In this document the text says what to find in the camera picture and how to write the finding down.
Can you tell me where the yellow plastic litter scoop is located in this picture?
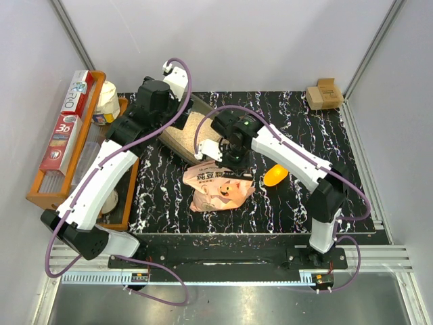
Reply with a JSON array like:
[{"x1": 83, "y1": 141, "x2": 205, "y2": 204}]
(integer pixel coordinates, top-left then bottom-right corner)
[{"x1": 263, "y1": 164, "x2": 289, "y2": 187}]

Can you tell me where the pink cat litter bag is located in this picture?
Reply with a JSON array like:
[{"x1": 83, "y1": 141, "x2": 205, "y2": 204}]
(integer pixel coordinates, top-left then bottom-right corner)
[{"x1": 183, "y1": 160, "x2": 255, "y2": 212}]

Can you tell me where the grey plastic litter box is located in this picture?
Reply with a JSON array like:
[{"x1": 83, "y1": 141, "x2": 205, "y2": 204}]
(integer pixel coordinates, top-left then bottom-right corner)
[{"x1": 158, "y1": 95, "x2": 212, "y2": 165}]

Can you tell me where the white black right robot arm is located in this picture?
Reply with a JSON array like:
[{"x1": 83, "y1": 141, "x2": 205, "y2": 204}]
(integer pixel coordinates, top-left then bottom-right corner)
[{"x1": 211, "y1": 111, "x2": 348, "y2": 268}]

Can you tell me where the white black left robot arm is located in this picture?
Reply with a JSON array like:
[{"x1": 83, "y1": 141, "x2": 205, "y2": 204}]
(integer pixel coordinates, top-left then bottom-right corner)
[{"x1": 41, "y1": 69, "x2": 191, "y2": 268}]

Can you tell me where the red white toothpaste box upper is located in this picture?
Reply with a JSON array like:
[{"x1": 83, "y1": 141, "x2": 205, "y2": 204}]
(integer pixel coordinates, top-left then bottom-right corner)
[{"x1": 60, "y1": 70, "x2": 94, "y2": 117}]

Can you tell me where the red white toothpaste box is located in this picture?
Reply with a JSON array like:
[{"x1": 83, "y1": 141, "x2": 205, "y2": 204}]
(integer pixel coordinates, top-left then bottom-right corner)
[
  {"x1": 60, "y1": 70, "x2": 94, "y2": 117},
  {"x1": 39, "y1": 114, "x2": 82, "y2": 175}
]

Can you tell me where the red white toothpaste box lower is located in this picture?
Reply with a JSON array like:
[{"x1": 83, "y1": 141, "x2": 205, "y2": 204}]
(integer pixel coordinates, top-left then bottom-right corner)
[{"x1": 39, "y1": 114, "x2": 82, "y2": 175}]

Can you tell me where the brown cardboard box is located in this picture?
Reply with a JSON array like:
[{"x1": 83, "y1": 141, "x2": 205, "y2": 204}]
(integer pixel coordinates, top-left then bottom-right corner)
[{"x1": 306, "y1": 78, "x2": 344, "y2": 110}]

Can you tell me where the white paper flour bag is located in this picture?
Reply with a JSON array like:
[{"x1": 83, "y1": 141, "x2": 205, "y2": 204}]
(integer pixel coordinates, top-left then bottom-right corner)
[{"x1": 92, "y1": 81, "x2": 120, "y2": 126}]

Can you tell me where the orange wooden rack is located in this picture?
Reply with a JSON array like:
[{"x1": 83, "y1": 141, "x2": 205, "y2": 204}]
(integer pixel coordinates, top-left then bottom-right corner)
[{"x1": 26, "y1": 70, "x2": 129, "y2": 214}]

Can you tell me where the clear plastic container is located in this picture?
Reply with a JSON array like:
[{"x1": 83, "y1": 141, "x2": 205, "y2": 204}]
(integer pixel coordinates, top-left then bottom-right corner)
[{"x1": 70, "y1": 142, "x2": 100, "y2": 192}]

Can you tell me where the white round cup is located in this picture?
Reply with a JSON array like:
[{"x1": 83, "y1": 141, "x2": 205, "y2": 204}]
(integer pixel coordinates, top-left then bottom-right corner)
[{"x1": 101, "y1": 190, "x2": 118, "y2": 215}]

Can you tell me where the orange wooden tray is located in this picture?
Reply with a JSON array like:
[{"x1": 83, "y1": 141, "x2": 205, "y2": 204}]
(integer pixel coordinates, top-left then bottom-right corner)
[{"x1": 97, "y1": 160, "x2": 139, "y2": 231}]

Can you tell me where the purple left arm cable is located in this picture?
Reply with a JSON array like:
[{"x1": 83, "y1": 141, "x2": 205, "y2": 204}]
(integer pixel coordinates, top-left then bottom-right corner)
[{"x1": 44, "y1": 58, "x2": 193, "y2": 307}]

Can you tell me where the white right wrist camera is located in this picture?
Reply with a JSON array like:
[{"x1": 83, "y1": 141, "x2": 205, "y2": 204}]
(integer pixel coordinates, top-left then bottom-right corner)
[{"x1": 194, "y1": 139, "x2": 223, "y2": 162}]

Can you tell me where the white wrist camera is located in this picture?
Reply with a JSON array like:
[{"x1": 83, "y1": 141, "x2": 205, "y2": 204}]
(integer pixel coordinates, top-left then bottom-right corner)
[
  {"x1": 194, "y1": 139, "x2": 223, "y2": 162},
  {"x1": 162, "y1": 62, "x2": 188, "y2": 102}
]

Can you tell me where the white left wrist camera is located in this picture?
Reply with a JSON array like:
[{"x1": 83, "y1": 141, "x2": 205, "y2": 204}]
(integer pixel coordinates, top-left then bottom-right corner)
[{"x1": 162, "y1": 62, "x2": 188, "y2": 102}]

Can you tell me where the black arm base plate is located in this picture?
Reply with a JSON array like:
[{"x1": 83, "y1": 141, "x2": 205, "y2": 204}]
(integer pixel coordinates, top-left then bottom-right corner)
[{"x1": 107, "y1": 232, "x2": 348, "y2": 272}]

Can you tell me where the aluminium rail frame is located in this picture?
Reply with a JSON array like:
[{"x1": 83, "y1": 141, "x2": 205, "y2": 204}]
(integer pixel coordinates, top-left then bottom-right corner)
[{"x1": 40, "y1": 101, "x2": 433, "y2": 325}]

